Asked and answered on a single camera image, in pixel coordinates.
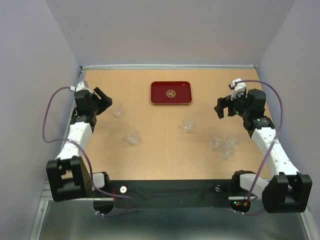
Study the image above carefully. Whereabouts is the clear glass cluster left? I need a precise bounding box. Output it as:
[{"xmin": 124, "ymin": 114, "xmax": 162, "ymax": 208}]
[{"xmin": 210, "ymin": 134, "xmax": 224, "ymax": 150}]

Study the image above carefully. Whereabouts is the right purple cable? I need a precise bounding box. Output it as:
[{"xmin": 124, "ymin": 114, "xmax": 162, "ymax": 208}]
[{"xmin": 233, "ymin": 79, "xmax": 286, "ymax": 216}]

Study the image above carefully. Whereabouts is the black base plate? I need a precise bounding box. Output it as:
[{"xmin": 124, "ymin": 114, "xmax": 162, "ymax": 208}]
[{"xmin": 92, "ymin": 179, "xmax": 251, "ymax": 213}]

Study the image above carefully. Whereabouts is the aluminium frame rail back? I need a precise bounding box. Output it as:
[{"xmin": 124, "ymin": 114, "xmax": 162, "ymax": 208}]
[{"xmin": 80, "ymin": 64, "xmax": 257, "ymax": 70}]

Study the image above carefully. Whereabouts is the aluminium frame rail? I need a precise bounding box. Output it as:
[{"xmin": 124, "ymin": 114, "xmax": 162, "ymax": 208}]
[
  {"xmin": 29, "ymin": 180, "xmax": 53, "ymax": 240},
  {"xmin": 80, "ymin": 64, "xmax": 257, "ymax": 70},
  {"xmin": 63, "ymin": 69, "xmax": 87, "ymax": 138}
]

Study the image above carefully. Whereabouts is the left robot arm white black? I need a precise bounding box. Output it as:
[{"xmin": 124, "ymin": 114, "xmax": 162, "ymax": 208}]
[{"xmin": 46, "ymin": 82, "xmax": 113, "ymax": 202}]

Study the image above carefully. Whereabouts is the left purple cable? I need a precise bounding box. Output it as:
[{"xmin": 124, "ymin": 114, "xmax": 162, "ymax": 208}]
[{"xmin": 41, "ymin": 86, "xmax": 136, "ymax": 218}]

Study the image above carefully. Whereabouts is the clear glass cluster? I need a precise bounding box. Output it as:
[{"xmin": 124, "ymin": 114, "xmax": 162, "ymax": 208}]
[
  {"xmin": 219, "ymin": 144, "xmax": 235, "ymax": 159},
  {"xmin": 225, "ymin": 133, "xmax": 240, "ymax": 147},
  {"xmin": 210, "ymin": 134, "xmax": 224, "ymax": 150}
]

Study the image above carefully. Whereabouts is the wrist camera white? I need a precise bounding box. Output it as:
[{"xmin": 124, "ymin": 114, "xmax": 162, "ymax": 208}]
[
  {"xmin": 75, "ymin": 81, "xmax": 91, "ymax": 92},
  {"xmin": 229, "ymin": 78, "xmax": 247, "ymax": 101}
]

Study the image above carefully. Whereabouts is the aluminium frame rail front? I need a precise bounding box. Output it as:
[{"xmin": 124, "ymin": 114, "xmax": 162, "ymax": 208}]
[{"xmin": 29, "ymin": 180, "xmax": 53, "ymax": 240}]

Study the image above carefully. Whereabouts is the clear glass cluster front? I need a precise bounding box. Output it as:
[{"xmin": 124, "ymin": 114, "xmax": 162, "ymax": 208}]
[{"xmin": 219, "ymin": 144, "xmax": 235, "ymax": 159}]

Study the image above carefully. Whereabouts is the red lacquer tray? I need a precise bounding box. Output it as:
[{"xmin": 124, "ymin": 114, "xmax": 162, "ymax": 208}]
[{"xmin": 150, "ymin": 81, "xmax": 192, "ymax": 105}]

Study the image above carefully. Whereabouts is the clear glass cluster right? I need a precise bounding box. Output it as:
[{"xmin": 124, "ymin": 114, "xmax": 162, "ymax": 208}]
[{"xmin": 225, "ymin": 133, "xmax": 240, "ymax": 147}]

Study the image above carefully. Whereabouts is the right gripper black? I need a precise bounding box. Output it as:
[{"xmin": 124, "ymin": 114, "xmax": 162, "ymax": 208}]
[{"xmin": 213, "ymin": 90, "xmax": 251, "ymax": 119}]

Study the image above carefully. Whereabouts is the purple cable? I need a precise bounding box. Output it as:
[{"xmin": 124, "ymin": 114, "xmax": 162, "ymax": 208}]
[
  {"xmin": 41, "ymin": 86, "xmax": 136, "ymax": 218},
  {"xmin": 233, "ymin": 79, "xmax": 286, "ymax": 216}
]

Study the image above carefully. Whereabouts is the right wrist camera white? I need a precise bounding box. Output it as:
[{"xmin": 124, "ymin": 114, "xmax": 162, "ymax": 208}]
[{"xmin": 229, "ymin": 78, "xmax": 247, "ymax": 101}]

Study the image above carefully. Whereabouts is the aluminium frame rail left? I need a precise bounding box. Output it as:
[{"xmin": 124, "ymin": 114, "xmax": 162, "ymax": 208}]
[{"xmin": 63, "ymin": 69, "xmax": 87, "ymax": 138}]

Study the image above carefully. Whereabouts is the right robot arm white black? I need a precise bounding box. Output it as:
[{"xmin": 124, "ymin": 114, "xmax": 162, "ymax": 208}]
[{"xmin": 214, "ymin": 89, "xmax": 313, "ymax": 214}]

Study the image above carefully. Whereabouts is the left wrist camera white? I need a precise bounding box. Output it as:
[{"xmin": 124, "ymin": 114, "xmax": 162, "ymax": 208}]
[{"xmin": 75, "ymin": 81, "xmax": 91, "ymax": 92}]

